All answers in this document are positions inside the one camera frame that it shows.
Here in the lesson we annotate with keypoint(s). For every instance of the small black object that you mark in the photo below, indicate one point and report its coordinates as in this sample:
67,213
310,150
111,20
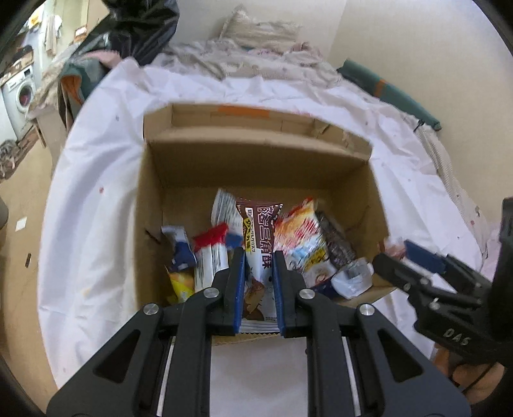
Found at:
27,260

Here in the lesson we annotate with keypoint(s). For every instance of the beige knitted blanket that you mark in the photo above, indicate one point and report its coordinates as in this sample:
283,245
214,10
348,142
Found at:
256,52

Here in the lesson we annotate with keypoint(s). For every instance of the cardboard box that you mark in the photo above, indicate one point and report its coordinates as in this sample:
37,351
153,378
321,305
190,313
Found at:
256,168

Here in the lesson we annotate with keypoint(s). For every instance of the patterned floor rug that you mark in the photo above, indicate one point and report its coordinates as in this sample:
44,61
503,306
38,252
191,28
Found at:
6,158

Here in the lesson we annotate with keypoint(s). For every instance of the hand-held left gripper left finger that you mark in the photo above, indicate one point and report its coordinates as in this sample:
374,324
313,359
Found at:
239,289

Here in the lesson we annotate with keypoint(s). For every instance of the large white yellow snack bag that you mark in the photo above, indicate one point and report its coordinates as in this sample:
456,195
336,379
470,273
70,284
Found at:
302,240

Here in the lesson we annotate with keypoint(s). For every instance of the green orange cloth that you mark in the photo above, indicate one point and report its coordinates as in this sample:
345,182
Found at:
72,76

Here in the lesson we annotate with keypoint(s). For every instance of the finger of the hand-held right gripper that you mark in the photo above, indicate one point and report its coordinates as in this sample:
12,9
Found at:
394,272
425,256

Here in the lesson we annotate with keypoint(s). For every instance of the white printed bedsheet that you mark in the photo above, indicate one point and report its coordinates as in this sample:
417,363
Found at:
100,200

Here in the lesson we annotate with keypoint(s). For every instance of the white washing machine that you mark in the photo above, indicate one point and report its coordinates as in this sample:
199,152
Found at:
20,96

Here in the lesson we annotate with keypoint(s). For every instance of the black garbage bag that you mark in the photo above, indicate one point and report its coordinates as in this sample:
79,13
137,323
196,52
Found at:
144,28

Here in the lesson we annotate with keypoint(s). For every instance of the red white stick packet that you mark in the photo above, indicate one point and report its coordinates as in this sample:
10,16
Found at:
208,260

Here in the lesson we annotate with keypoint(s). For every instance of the blue white snack packet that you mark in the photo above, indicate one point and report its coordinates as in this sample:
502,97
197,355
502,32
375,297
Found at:
182,250

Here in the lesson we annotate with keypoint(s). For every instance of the green mat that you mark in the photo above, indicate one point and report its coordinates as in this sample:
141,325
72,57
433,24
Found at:
392,94

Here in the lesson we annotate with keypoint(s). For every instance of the yellow chip packet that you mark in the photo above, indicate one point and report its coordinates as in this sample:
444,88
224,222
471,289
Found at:
180,286

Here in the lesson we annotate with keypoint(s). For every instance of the white grey snack packet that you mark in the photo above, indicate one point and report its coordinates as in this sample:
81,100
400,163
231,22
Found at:
222,210

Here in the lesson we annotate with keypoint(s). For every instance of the white paper scrap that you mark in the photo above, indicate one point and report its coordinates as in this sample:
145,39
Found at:
21,223

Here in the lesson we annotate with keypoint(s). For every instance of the dark speckled snack packet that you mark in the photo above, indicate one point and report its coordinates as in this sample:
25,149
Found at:
338,246

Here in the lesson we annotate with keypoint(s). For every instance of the brown white snack packet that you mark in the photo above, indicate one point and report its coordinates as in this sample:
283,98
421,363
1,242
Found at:
259,248

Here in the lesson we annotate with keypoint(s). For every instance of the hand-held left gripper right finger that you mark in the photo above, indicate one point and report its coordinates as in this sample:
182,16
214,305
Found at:
279,293

